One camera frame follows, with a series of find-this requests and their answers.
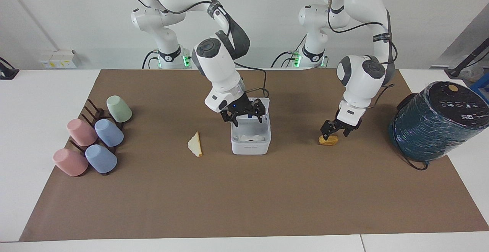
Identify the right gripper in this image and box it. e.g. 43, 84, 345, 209
220, 94, 267, 128

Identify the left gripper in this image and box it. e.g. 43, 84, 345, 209
320, 117, 361, 141

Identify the white square bin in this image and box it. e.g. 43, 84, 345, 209
230, 98, 272, 155

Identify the dark round plastic-wrapped bin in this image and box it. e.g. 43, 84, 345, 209
388, 81, 489, 163

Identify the brown food nugget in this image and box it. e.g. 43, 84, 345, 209
319, 133, 339, 146

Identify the bread slice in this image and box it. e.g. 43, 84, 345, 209
187, 131, 203, 157

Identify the green cup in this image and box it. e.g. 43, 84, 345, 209
106, 95, 133, 123

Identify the blue cup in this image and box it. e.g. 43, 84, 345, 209
94, 118, 125, 147
84, 144, 118, 174

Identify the black stand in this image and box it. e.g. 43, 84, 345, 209
445, 37, 489, 79
0, 57, 20, 80

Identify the blue box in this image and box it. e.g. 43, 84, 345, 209
469, 73, 489, 104

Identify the dark brown cup rack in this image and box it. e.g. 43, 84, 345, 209
68, 99, 126, 176

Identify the pink cup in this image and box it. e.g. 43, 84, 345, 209
53, 148, 89, 177
66, 118, 98, 147

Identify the white socket box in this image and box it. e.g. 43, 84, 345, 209
39, 50, 79, 69

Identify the black cable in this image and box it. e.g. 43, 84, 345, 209
271, 34, 308, 68
234, 62, 270, 99
142, 50, 159, 69
327, 0, 398, 66
396, 144, 429, 171

